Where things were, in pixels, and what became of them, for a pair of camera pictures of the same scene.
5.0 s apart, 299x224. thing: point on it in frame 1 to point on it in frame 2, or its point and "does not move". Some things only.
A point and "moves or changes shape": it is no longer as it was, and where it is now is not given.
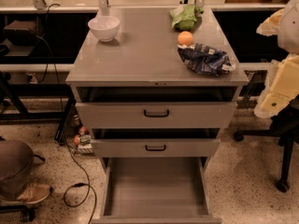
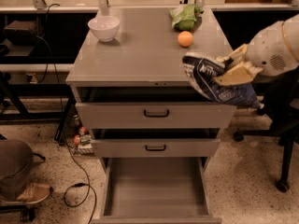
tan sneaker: [34, 192] does not move
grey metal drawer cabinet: [153, 116] does not move
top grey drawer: [157, 115] does not move
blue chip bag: [206, 60] moves or changes shape
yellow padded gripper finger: [271, 25] to [275, 48]
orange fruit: [185, 38] does not move
